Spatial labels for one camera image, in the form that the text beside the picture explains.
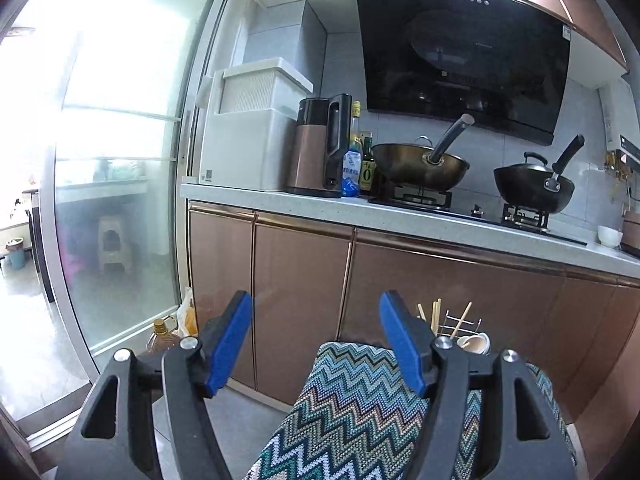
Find white ceramic spoon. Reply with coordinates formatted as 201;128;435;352
457;333;491;356

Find cooking oil bottle on floor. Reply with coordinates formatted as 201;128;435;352
146;315;180;354

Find wooden chopstick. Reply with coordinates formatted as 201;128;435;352
431;298;442;336
450;301;473;339
416;304;426;322

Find zigzag patterned cloth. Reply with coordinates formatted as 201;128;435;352
242;341;576;480

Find plastic stool outside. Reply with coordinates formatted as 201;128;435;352
98;216;134;273

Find copper lower cabinets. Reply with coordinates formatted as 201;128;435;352
186;199;640;461

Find gas stove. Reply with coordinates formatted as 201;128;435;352
368;182;588;247

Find dark soy sauce bottle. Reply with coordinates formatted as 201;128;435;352
359;134;376;195

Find white bowl on counter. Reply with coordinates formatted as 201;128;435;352
597;226;623;248

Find blue trash bin outside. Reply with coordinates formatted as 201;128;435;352
6;237;25;270

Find yellow cap oil bottle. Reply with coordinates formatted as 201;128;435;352
349;100;362;153

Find copper rice cooker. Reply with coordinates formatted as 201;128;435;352
620;210;640;258

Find copper electric kettle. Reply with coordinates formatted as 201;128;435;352
284;93;352;198

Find white gas water heater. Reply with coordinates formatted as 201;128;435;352
598;78;639;165

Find black range hood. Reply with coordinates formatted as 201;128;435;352
357;0;570;145

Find wire utensil rack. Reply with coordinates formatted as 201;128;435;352
437;310;483;340

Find bronze wok with grey handle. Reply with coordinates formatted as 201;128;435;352
372;114;475;192

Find black wok with black handle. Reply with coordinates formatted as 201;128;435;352
494;134;585;214

